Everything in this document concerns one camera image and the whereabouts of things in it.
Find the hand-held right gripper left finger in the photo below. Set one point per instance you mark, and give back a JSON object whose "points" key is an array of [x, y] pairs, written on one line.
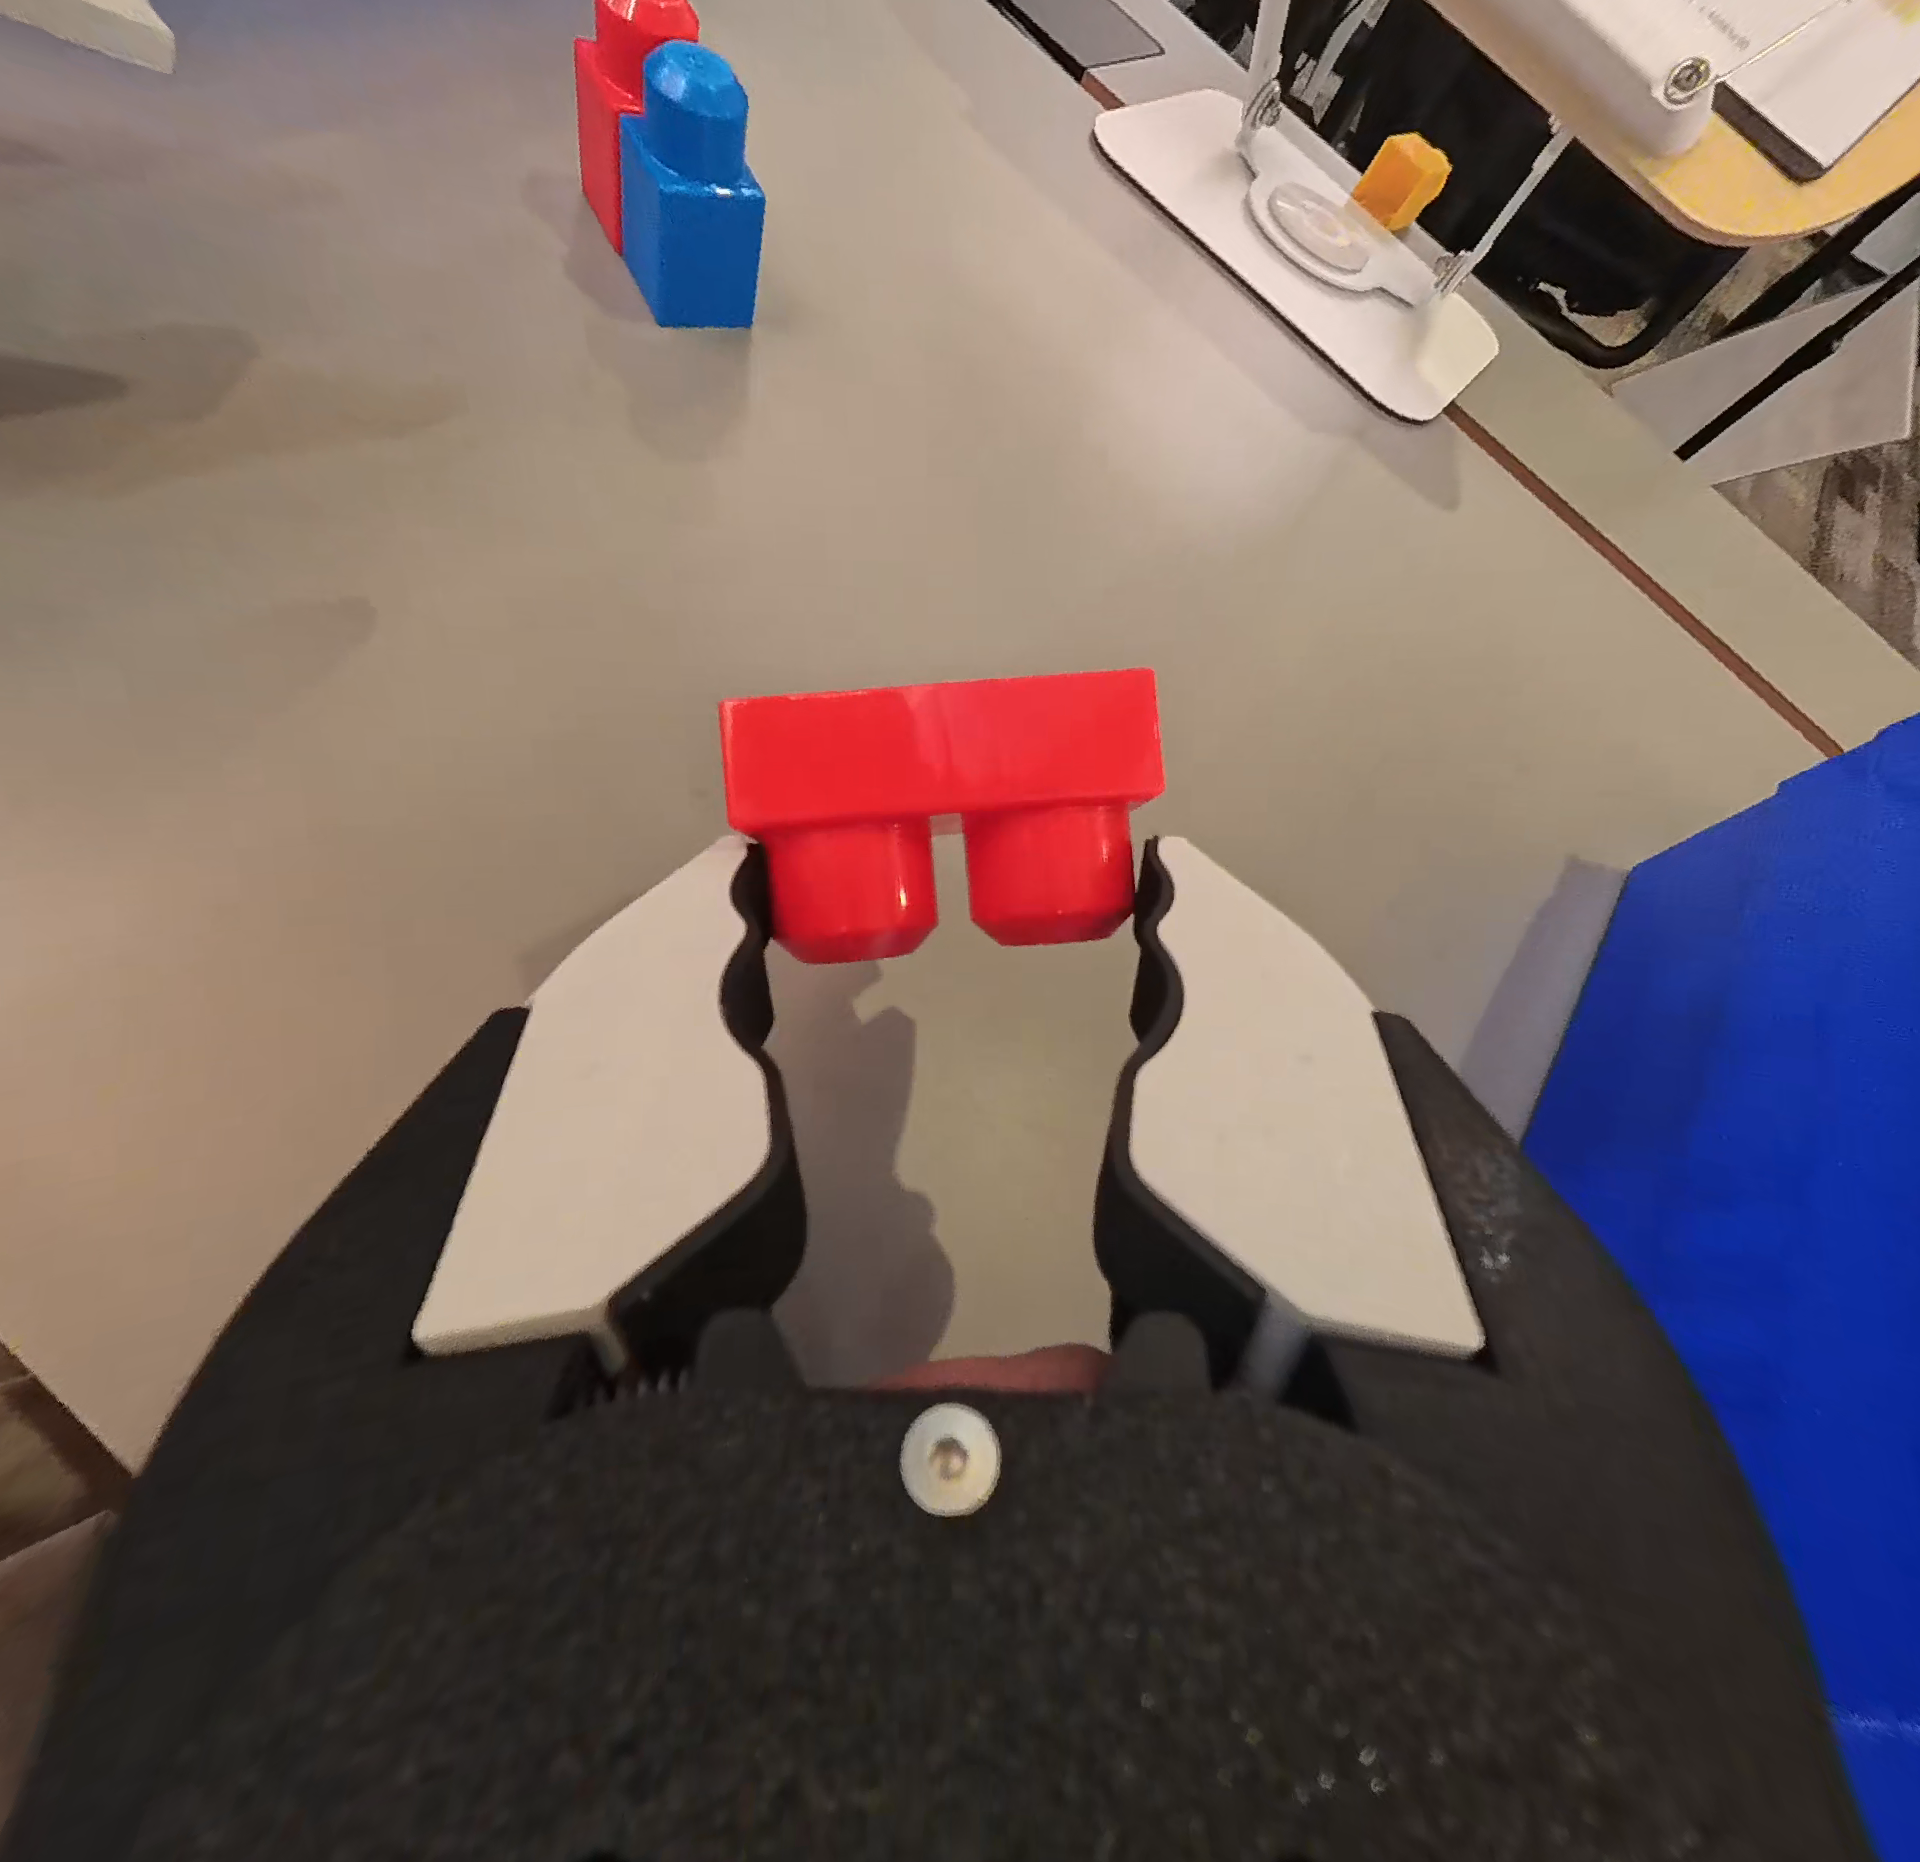
{"points": [[600, 1144]]}

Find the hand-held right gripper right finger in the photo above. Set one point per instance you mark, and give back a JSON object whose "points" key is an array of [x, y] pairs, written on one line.
{"points": [[1297, 1144]]}

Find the red double toy block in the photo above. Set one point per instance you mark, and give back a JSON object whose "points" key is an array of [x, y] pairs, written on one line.
{"points": [[945, 752]]}

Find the blue toy block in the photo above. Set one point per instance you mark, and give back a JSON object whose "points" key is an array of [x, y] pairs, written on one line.
{"points": [[698, 213]]}

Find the blue plastic bin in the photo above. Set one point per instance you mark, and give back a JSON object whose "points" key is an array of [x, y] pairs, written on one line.
{"points": [[1771, 1232]]}

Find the white document stand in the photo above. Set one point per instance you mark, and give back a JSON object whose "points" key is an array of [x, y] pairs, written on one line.
{"points": [[1320, 288]]}

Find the small orange cube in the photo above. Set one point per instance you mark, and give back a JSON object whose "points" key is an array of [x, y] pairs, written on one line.
{"points": [[1402, 182]]}

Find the printed instruction sheet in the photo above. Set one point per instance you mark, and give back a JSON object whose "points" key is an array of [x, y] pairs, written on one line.
{"points": [[1846, 47]]}

